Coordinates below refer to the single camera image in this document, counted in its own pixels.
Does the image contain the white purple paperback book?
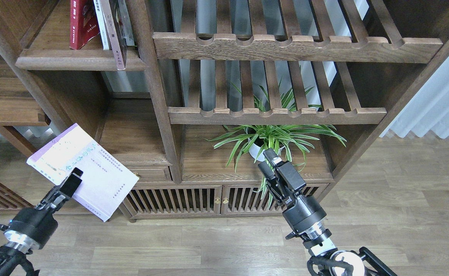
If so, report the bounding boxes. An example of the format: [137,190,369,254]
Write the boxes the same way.
[27,124,138,221]

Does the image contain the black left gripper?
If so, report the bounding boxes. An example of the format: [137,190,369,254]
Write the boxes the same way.
[0,167,84,250]

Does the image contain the red paperback book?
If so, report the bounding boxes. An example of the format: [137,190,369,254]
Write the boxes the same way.
[69,0,100,49]

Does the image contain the grey upright book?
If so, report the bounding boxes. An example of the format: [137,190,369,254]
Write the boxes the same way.
[118,0,135,46]

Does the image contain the thin upright pink book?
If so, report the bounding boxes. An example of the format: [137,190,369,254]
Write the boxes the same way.
[100,0,127,70]

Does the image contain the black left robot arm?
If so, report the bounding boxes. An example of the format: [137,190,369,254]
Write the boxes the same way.
[0,168,83,276]

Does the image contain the white pleated curtain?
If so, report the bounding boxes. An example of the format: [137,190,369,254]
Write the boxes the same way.
[381,57,449,139]

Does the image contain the yellow green paperback book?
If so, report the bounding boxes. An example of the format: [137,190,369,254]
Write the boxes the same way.
[93,0,111,50]

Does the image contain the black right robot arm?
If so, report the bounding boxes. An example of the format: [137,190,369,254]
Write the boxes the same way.
[259,148,395,276]

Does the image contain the green spider plant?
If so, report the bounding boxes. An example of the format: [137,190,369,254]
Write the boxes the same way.
[205,79,347,209]

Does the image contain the white plant pot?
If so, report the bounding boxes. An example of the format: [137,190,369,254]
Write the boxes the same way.
[248,138,269,161]

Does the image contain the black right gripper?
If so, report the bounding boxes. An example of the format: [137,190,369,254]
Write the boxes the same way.
[258,148,326,235]

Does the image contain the dark wooden bookshelf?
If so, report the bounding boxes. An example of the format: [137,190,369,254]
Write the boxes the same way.
[0,0,449,221]

